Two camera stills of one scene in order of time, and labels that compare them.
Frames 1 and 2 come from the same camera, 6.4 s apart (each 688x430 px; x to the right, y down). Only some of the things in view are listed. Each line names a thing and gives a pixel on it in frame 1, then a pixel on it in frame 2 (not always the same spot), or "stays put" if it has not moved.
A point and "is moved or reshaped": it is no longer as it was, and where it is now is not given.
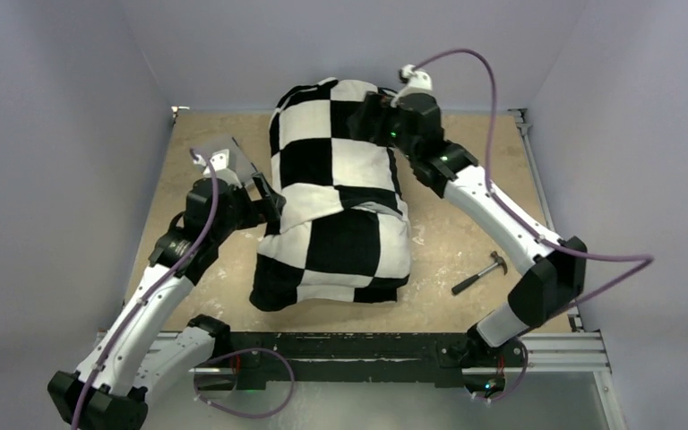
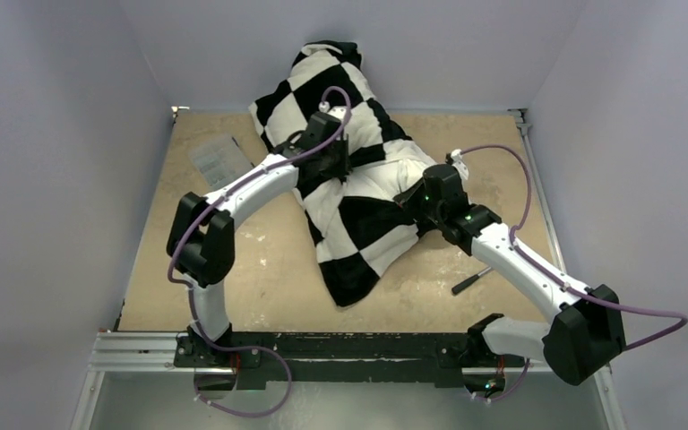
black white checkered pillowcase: x=337 y=230 is moved or reshaped
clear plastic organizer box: x=238 y=161 stays put
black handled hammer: x=499 y=261 stays put
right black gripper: x=374 y=111 -> x=409 y=198
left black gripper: x=269 y=206 -> x=340 y=168
